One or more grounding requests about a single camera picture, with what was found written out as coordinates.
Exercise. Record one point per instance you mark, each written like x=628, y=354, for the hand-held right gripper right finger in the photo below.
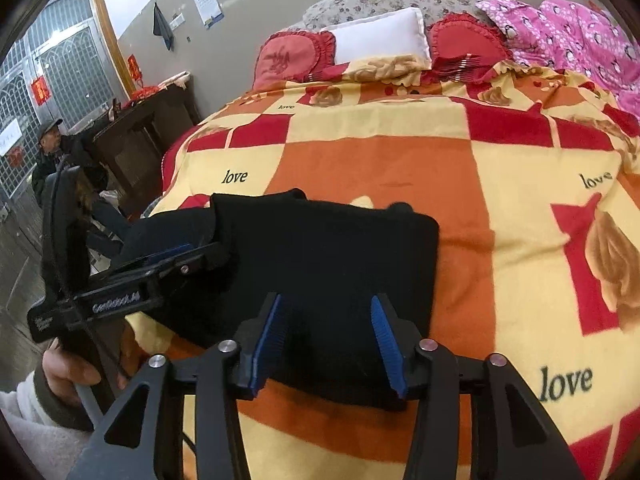
x=387, y=345

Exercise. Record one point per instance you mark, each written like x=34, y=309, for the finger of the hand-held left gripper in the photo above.
x=170, y=265

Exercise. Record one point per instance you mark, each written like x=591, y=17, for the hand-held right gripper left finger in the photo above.
x=267, y=345

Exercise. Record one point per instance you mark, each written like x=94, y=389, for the black pants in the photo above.
x=325, y=260

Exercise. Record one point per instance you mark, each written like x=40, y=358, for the person's left forearm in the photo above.
x=30, y=435

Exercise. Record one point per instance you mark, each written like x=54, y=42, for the person's left hand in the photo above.
x=65, y=370

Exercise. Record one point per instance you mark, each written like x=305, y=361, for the dark wooden desk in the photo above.
x=140, y=150

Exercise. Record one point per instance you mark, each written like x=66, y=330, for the red window decoration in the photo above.
x=40, y=91

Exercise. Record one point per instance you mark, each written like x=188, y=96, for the red cloth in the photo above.
x=145, y=95

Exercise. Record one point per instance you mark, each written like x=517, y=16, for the cream cloth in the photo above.
x=176, y=81

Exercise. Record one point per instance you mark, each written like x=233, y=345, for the printed blanket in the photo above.
x=400, y=160

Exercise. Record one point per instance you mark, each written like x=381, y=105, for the metal window grille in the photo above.
x=65, y=60

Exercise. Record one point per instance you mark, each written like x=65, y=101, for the pink-red ruffled pillow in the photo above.
x=285, y=57

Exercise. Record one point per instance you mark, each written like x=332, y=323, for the dark hanging cloth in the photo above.
x=162, y=27

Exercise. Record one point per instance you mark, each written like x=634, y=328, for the white pillow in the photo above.
x=380, y=37

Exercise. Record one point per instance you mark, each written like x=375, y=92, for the red ruffled pillow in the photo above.
x=465, y=42

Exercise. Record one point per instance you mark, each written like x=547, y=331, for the pink printed quilt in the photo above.
x=575, y=40

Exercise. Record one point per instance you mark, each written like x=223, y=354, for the red wall decoration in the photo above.
x=135, y=72

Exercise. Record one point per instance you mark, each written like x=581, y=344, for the white wall switch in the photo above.
x=176, y=21

